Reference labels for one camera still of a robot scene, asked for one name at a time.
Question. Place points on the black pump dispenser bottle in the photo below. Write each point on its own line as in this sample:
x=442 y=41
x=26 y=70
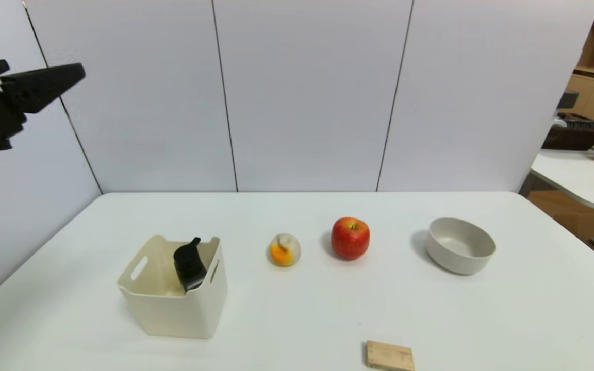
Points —
x=190 y=265

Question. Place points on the dark woven basket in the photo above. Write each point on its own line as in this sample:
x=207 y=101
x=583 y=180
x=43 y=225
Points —
x=574 y=137

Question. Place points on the small wooden block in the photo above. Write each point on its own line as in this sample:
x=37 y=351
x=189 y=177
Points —
x=390 y=356

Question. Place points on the small white object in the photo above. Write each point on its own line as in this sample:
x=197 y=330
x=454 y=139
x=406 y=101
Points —
x=560 y=122

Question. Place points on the cream plastic storage box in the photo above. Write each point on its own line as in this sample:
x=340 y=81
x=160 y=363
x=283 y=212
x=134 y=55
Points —
x=178 y=314

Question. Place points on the white side table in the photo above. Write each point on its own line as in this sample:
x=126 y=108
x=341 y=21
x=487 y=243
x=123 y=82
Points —
x=580 y=178

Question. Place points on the red apple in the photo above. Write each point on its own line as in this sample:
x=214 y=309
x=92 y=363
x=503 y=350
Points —
x=350 y=238

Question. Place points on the white and orange toy fruit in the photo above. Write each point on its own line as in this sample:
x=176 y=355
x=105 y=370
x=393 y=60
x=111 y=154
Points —
x=284 y=251

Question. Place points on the grey monitor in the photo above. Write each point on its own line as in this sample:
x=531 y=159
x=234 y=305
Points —
x=567 y=99

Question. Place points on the grey round bowl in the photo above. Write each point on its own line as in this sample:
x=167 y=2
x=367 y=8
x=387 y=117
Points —
x=460 y=250

